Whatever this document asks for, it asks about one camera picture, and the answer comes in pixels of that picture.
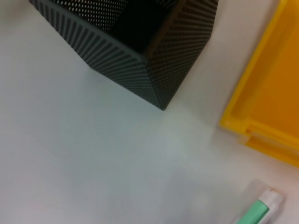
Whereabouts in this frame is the black mesh pen holder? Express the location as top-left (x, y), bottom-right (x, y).
top-left (28, 0), bottom-right (219, 112)

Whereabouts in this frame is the mint green pen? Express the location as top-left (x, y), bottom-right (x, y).
top-left (230, 178), bottom-right (283, 224)

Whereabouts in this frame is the yellow plastic bin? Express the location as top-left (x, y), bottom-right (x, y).
top-left (219, 0), bottom-right (299, 168)

